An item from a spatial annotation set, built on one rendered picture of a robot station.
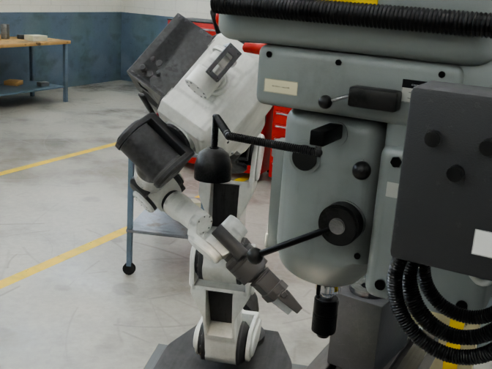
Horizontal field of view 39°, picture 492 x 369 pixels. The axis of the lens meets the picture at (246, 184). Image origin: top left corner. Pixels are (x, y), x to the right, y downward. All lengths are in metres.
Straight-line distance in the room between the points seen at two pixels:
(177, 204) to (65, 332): 2.09
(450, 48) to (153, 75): 0.86
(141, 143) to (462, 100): 0.97
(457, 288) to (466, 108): 0.40
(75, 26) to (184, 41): 10.25
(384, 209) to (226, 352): 1.28
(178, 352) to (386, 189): 1.54
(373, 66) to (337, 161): 0.17
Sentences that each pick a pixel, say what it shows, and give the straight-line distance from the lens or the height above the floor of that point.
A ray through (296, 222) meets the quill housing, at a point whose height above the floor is 1.43.
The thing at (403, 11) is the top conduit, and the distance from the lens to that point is 1.03.
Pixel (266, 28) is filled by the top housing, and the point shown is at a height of 1.76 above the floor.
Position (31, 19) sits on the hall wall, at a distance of 11.24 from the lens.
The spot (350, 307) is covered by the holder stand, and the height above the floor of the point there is 1.12.
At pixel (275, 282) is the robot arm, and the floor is 1.11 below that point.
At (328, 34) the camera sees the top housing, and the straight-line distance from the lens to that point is 1.10.
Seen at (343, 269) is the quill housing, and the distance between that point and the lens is 1.21.
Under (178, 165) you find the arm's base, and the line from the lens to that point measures 1.62.
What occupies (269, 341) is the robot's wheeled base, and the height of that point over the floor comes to 0.57.
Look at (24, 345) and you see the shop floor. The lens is 3.77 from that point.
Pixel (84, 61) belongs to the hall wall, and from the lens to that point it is 12.18.
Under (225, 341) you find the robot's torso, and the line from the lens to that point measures 2.27.
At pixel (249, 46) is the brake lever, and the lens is 1.41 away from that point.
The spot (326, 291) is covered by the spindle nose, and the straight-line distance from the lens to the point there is 1.31.
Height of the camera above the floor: 1.82
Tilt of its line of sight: 16 degrees down
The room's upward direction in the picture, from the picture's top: 4 degrees clockwise
